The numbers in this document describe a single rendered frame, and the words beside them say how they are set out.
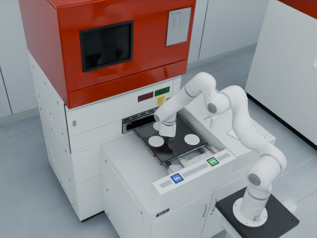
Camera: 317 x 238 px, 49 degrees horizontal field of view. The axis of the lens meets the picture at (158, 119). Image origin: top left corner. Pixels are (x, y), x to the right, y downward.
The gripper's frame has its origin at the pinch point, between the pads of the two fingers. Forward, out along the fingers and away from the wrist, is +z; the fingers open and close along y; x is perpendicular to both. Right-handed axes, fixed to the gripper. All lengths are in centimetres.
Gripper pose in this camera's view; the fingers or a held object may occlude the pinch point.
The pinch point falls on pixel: (166, 139)
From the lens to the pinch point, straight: 225.3
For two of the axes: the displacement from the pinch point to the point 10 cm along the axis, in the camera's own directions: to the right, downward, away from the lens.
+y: 9.9, 1.3, -0.4
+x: 1.1, -6.4, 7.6
